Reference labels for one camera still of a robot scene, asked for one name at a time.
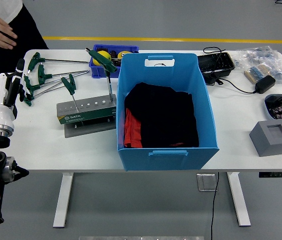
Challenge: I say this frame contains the red cloth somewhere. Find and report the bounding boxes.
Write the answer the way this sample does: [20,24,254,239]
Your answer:
[123,107,143,149]

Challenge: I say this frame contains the black plastic tray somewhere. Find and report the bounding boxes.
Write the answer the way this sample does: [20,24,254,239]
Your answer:
[197,52,236,86]

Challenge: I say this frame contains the yellow tape measure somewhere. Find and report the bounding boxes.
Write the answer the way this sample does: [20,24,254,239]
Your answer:
[117,50,131,60]

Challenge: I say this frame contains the large blue plastic box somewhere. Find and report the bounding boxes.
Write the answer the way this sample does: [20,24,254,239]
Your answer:
[115,52,220,172]

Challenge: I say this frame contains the large green T-handle hex key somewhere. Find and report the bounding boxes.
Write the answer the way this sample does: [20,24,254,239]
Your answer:
[88,48,118,104]

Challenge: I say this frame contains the dark small parts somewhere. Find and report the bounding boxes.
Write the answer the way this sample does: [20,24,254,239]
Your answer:
[102,46,121,67]

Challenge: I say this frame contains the grey cube box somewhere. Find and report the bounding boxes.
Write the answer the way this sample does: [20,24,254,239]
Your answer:
[249,119,282,158]

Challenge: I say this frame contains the yellow lemon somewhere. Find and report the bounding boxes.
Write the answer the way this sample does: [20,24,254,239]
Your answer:
[92,50,112,66]

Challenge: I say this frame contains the black cloth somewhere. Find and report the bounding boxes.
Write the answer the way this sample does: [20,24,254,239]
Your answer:
[124,81,200,149]

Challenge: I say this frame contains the black hanging cable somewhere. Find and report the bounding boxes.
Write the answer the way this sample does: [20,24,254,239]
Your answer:
[210,172,220,240]

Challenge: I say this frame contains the black table control panel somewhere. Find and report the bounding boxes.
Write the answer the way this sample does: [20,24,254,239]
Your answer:
[259,171,282,179]

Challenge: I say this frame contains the white table leg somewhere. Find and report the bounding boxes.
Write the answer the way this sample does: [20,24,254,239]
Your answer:
[227,171,252,227]
[52,172,74,229]

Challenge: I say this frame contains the taped resistor strip bundle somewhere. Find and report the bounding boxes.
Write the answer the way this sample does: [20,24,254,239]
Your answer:
[244,63,273,84]

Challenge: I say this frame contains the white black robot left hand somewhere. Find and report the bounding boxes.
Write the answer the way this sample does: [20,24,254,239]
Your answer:
[0,58,33,130]

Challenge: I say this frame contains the clear bags of components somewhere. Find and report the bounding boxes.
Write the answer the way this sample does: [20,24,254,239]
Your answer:
[232,45,282,87]

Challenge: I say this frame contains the black adapter cord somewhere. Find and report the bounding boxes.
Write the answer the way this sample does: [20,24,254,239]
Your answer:
[202,46,258,95]

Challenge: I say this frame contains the person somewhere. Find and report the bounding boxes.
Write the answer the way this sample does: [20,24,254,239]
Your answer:
[0,0,49,75]

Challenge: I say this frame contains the black power adapter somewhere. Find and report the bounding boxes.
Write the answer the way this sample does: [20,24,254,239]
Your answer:
[255,74,276,95]

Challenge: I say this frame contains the green grey hex key stand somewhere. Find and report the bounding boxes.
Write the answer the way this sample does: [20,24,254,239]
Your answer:
[56,94,117,125]

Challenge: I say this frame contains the metal floor socket cover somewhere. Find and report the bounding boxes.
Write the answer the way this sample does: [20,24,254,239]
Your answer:
[197,173,218,192]

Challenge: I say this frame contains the small green T-handle hex key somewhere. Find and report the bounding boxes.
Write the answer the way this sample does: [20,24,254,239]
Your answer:
[60,76,79,112]

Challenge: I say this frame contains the small blue parts bin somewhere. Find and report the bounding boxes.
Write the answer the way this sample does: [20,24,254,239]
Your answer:
[88,44,140,79]

